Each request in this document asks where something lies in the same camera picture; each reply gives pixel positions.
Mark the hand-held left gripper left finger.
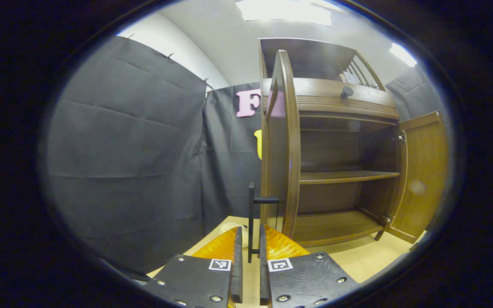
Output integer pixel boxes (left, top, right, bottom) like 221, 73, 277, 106
144, 226, 244, 308

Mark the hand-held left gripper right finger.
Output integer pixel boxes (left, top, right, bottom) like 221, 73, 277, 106
258, 223, 360, 308

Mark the black door handle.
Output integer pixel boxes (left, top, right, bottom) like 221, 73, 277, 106
248, 183, 280, 264

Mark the wooden cabinet door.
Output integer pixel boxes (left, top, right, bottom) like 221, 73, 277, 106
260, 49, 302, 240
386, 110, 449, 244

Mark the wooden double-door shoe cabinet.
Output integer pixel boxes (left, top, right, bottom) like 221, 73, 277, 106
257, 38, 449, 249

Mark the cream soft object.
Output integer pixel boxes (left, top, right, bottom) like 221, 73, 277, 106
220, 222, 249, 236

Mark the wooden inner shelf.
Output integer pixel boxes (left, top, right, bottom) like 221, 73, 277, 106
299, 170, 400, 185

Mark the black backdrop cloth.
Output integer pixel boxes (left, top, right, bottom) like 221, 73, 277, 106
43, 36, 448, 274

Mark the wooden drawer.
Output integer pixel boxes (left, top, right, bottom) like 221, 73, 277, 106
263, 78, 400, 120

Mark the small ceiling light panel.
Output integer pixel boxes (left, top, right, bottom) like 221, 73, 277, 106
390, 43, 418, 68

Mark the large ceiling light panel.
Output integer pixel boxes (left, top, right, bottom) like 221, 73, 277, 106
236, 0, 333, 26

